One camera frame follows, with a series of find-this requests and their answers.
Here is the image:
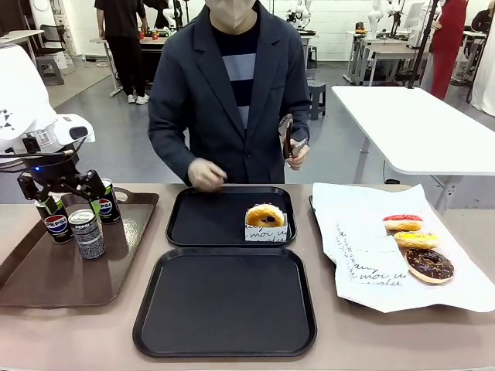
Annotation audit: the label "large white paper sheet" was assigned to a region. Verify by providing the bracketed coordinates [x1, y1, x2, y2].
[311, 182, 495, 315]

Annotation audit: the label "dark metal serving tongs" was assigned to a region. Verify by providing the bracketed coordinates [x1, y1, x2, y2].
[278, 113, 309, 169]

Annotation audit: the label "bystander in red apron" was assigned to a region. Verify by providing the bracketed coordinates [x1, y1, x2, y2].
[430, 0, 469, 100]

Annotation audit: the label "black Pepsi can green top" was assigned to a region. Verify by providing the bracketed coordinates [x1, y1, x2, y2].
[97, 178, 121, 226]
[36, 192, 75, 245]

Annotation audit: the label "black white patterned Pepsi can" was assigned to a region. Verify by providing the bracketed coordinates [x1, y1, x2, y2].
[67, 209, 107, 260]

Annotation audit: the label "glazed donut in paper box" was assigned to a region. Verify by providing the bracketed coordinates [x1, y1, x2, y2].
[243, 210, 289, 244]

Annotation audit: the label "person's right hand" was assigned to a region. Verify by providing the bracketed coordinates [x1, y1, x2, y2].
[187, 157, 230, 193]

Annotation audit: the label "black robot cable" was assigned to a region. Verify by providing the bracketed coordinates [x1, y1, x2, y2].
[0, 137, 86, 174]

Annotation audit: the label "red frosted donut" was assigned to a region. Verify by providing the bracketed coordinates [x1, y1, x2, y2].
[382, 214, 425, 233]

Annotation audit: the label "black office chair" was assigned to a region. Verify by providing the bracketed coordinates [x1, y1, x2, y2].
[37, 23, 67, 56]

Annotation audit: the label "grey plastic stool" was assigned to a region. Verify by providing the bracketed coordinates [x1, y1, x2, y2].
[36, 56, 66, 87]
[308, 81, 327, 121]

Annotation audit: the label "yellow frosted donut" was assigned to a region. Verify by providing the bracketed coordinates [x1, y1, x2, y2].
[393, 230, 440, 250]

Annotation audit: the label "person's right forearm dark sleeve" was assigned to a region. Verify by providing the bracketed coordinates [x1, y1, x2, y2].
[148, 115, 199, 185]

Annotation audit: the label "seated bystander in black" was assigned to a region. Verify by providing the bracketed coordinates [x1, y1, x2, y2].
[469, 9, 495, 43]

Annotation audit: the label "brown plastic tray with handles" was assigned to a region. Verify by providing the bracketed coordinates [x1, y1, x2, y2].
[0, 186, 161, 309]

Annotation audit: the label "person's left forearm dark sleeve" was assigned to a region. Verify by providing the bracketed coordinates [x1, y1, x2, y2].
[288, 122, 312, 151]

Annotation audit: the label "person in dark blazer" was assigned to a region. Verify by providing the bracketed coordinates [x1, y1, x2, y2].
[148, 0, 312, 193]

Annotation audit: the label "black stand pole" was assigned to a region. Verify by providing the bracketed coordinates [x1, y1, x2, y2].
[405, 0, 442, 90]

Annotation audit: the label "person's left hand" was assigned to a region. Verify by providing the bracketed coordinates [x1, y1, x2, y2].
[285, 142, 311, 172]

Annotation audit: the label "bystander in black clothes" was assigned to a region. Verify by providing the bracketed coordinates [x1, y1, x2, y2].
[94, 0, 150, 105]

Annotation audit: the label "white table with grey legs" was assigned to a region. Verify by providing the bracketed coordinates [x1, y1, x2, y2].
[331, 85, 495, 213]

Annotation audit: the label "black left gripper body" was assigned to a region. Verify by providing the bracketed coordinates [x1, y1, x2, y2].
[22, 151, 83, 191]

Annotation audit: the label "beige face mask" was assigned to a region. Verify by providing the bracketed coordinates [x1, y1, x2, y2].
[203, 0, 253, 34]

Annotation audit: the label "white background work table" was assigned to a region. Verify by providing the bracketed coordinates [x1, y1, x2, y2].
[345, 29, 431, 87]

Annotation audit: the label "plain glazed donut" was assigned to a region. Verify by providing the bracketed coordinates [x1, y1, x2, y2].
[246, 203, 286, 229]

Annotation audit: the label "chocolate frosted sprinkled donut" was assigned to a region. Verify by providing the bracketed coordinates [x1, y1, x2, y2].
[404, 247, 456, 285]

